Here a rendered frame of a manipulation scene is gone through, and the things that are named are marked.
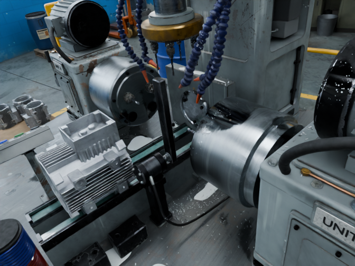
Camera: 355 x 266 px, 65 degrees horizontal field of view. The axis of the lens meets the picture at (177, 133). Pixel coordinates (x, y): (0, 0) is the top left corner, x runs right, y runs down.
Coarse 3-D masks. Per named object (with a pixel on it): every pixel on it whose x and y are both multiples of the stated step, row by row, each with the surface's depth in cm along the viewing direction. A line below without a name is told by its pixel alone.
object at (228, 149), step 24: (216, 120) 68; (240, 120) 65; (264, 120) 63; (288, 120) 66; (192, 144) 71; (216, 144) 66; (240, 144) 62; (264, 144) 60; (216, 168) 67; (240, 168) 61; (240, 192) 64
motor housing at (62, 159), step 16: (64, 144) 75; (48, 160) 69; (64, 160) 70; (96, 160) 74; (128, 160) 78; (48, 176) 81; (64, 176) 69; (96, 176) 72; (112, 176) 75; (128, 176) 79; (64, 192) 68; (80, 192) 71; (96, 192) 74; (112, 192) 78; (64, 208) 78; (80, 208) 73
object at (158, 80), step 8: (152, 80) 68; (160, 80) 67; (160, 88) 67; (160, 96) 68; (160, 104) 70; (168, 104) 71; (160, 112) 72; (168, 112) 72; (160, 120) 74; (168, 120) 73; (168, 128) 74; (168, 136) 75; (168, 144) 77; (168, 152) 79; (176, 160) 81
